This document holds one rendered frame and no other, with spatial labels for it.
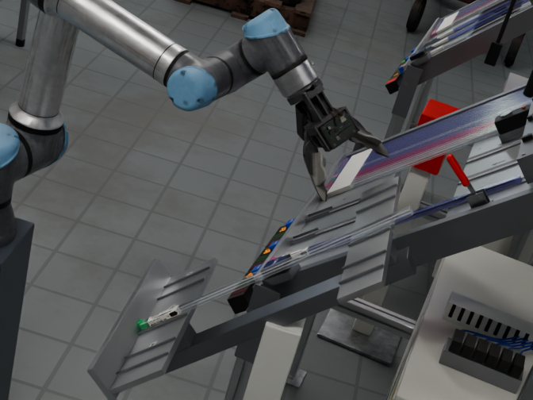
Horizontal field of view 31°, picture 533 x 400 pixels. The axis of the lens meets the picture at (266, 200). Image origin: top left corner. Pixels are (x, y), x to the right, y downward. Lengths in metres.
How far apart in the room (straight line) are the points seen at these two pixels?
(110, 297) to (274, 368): 1.39
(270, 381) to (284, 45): 0.58
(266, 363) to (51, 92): 0.78
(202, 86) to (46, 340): 1.26
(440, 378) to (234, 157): 2.10
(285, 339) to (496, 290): 0.84
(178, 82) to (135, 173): 1.95
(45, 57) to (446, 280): 1.01
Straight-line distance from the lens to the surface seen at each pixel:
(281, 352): 1.57
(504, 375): 1.96
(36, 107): 2.05
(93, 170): 3.55
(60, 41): 1.98
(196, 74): 1.64
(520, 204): 1.62
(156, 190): 3.50
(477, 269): 2.34
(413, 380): 1.90
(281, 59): 1.72
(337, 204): 2.08
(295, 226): 2.02
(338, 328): 3.03
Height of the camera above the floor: 1.72
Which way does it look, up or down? 28 degrees down
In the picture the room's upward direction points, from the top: 16 degrees clockwise
